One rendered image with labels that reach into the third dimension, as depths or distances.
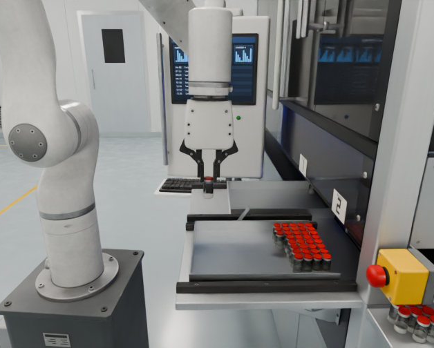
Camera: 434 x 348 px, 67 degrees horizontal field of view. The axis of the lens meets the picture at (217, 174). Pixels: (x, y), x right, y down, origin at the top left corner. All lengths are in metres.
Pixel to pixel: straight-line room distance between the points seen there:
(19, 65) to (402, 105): 0.68
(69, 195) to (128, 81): 5.58
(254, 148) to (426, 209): 1.02
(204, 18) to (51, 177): 0.46
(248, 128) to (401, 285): 1.10
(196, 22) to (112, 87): 5.75
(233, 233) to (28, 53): 0.67
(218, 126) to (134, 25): 5.66
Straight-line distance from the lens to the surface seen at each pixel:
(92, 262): 0.84
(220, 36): 0.65
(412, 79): 0.65
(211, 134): 0.66
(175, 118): 1.62
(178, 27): 0.75
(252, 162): 1.63
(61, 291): 0.87
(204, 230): 1.00
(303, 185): 1.35
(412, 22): 0.65
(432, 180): 0.71
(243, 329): 1.96
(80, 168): 0.80
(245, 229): 1.00
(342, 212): 0.86
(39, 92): 0.70
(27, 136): 0.68
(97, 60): 6.42
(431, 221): 0.75
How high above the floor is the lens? 1.37
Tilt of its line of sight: 19 degrees down
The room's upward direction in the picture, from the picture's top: straight up
